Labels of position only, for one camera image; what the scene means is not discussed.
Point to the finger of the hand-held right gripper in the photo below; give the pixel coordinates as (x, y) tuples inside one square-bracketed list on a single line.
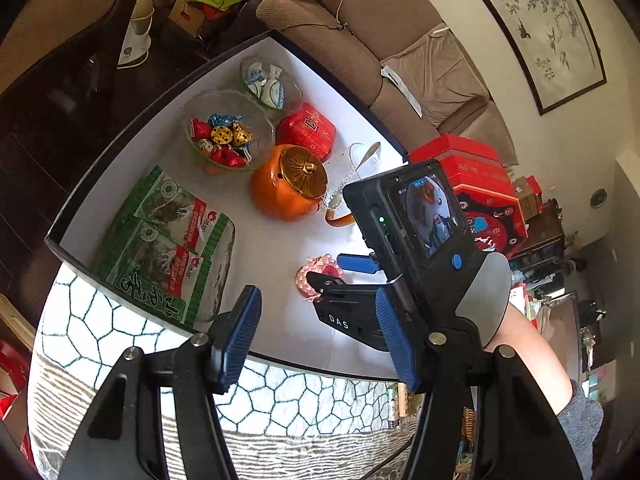
[(322, 284), (357, 263)]

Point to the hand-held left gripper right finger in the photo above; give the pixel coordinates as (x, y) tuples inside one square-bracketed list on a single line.
[(395, 345)]

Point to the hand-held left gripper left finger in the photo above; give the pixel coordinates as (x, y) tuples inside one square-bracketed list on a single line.
[(240, 340)]

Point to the pink beaded item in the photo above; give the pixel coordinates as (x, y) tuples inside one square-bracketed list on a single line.
[(311, 272)]

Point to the white container box black rim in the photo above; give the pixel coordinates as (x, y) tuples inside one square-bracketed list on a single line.
[(280, 260)]

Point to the green snack packets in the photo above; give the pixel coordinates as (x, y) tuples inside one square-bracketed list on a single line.
[(222, 280)]

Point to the orange pumpkin jar gold lid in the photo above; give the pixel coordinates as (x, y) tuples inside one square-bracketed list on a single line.
[(285, 195)]

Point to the green seed packet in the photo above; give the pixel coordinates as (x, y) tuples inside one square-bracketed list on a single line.
[(150, 272), (175, 205)]

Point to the red tin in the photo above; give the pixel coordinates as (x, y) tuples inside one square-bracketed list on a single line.
[(305, 130)]

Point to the person's right forearm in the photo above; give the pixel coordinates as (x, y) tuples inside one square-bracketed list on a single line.
[(530, 360)]

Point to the small green yellow packet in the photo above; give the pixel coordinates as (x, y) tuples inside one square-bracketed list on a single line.
[(402, 402)]

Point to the black red patterned gift box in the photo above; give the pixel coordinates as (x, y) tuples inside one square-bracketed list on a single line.
[(490, 230)]

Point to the crackle patterned tablecloth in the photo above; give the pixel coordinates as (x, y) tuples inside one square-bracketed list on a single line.
[(125, 340)]

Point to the cluttered shelf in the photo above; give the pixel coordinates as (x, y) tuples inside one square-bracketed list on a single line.
[(555, 270)]

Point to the beige sofa cover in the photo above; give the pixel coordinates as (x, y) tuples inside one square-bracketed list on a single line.
[(445, 80)]

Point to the pile of colourful wrapped candies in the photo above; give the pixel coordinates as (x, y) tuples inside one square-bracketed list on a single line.
[(222, 142)]

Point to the glass bowl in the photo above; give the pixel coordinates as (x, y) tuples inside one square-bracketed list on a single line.
[(292, 95), (200, 105)]

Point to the pile of white wrapped candies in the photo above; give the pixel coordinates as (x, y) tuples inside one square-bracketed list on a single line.
[(265, 87)]

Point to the brown sofa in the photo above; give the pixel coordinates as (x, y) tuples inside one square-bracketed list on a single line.
[(310, 35)]

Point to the cardboard box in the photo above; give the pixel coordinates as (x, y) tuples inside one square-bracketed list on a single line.
[(187, 14)]

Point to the white clothes iron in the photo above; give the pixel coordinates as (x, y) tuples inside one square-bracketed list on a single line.
[(134, 40)]

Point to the brown cushioned chair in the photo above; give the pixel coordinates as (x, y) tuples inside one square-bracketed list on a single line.
[(50, 25)]

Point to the round wall fixture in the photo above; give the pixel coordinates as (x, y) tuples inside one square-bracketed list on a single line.
[(598, 198)]

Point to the framed wall painting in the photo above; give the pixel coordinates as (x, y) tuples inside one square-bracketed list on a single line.
[(540, 20)]

